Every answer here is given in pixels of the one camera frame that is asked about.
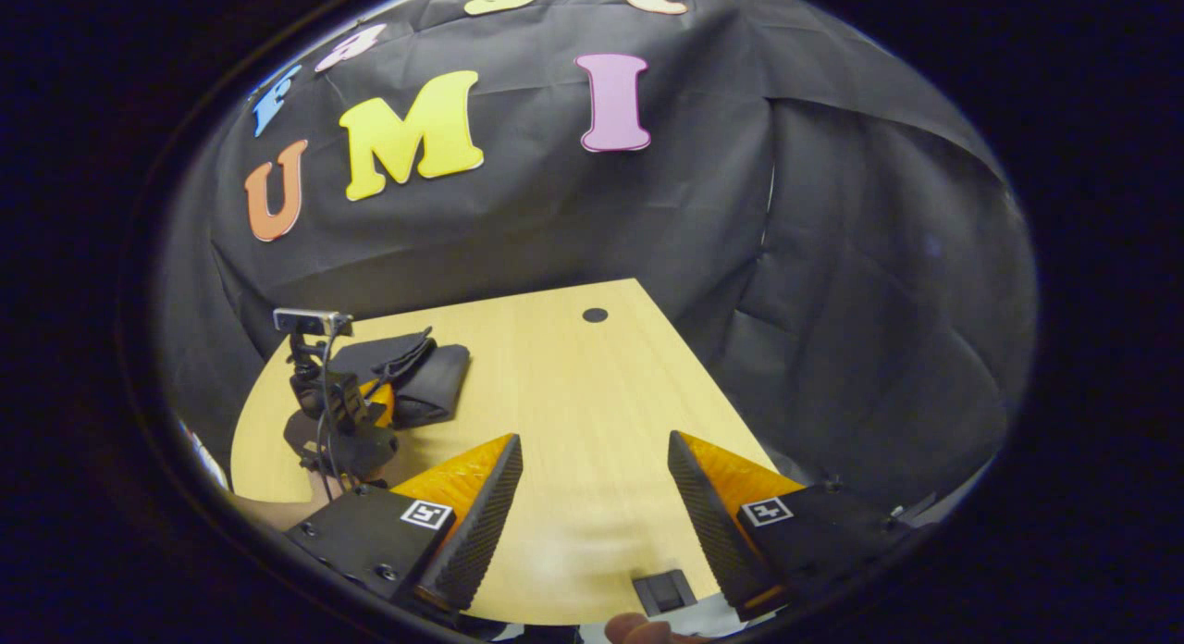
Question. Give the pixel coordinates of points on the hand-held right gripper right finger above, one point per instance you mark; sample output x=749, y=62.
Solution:
x=712, y=533

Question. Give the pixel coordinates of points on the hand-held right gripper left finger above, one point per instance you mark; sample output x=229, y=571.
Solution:
x=481, y=524

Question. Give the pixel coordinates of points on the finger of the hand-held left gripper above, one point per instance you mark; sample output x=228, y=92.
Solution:
x=381, y=405

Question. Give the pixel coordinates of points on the dark grey jeans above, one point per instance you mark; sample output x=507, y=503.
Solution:
x=435, y=385

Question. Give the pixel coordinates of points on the dark round table grommet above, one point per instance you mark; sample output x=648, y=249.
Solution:
x=595, y=315

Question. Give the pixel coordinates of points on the small black box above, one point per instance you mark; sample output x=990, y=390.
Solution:
x=664, y=592

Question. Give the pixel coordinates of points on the black backdrop cloth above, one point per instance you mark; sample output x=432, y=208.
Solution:
x=832, y=302

